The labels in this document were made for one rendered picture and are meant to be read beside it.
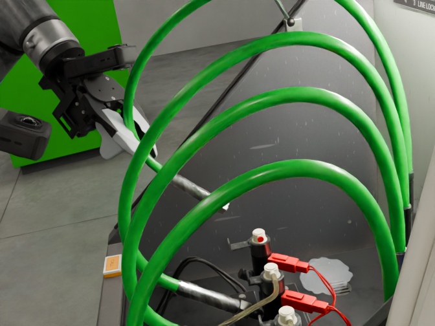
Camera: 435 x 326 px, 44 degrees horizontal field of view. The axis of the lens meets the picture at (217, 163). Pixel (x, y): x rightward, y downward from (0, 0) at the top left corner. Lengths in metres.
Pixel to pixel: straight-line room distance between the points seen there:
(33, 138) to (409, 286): 0.33
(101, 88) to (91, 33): 3.10
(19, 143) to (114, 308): 0.46
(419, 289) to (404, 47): 0.60
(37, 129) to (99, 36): 3.41
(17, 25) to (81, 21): 3.02
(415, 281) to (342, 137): 0.73
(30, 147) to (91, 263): 2.37
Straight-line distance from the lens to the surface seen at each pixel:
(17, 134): 0.50
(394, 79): 0.68
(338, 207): 1.10
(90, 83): 0.80
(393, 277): 0.48
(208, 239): 1.07
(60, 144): 4.07
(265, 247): 0.71
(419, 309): 0.32
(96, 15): 3.89
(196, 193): 0.78
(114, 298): 0.92
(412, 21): 0.85
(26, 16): 0.87
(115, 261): 0.99
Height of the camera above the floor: 1.48
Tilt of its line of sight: 24 degrees down
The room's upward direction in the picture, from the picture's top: 9 degrees counter-clockwise
